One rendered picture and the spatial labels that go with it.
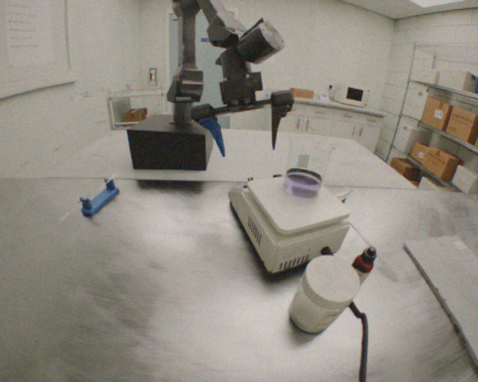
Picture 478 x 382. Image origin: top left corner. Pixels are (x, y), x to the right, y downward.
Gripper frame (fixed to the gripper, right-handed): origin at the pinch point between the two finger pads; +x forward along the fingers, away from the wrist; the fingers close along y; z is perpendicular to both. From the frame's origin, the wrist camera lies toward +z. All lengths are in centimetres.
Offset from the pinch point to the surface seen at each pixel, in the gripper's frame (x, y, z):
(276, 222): 13.6, 3.4, 13.3
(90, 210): 9.9, -32.0, 7.1
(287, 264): 20.2, 4.3, 11.0
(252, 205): 12.1, 0.2, 7.2
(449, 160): 12, 183, -131
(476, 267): 31, 44, 8
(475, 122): -20, 200, -105
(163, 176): 4.7, -22.8, -9.7
